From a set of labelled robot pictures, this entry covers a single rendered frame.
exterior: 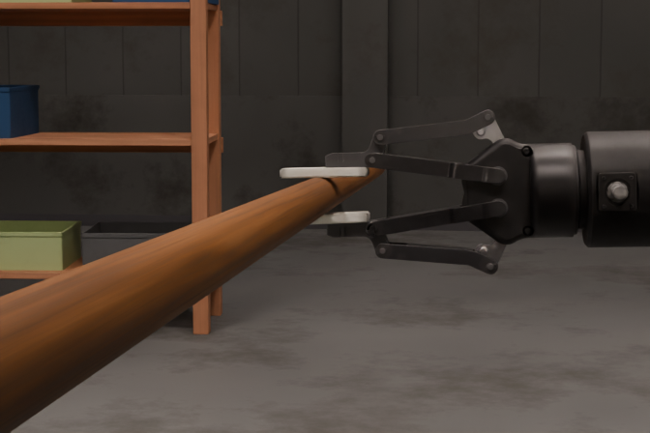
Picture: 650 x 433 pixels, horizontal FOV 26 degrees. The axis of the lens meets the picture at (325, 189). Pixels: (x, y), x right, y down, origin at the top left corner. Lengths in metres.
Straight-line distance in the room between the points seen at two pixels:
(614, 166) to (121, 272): 0.71
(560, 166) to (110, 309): 0.74
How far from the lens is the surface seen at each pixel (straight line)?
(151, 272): 0.46
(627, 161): 1.10
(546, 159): 1.11
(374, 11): 9.30
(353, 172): 1.12
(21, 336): 0.33
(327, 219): 1.12
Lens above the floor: 1.25
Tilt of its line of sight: 6 degrees down
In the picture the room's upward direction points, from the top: straight up
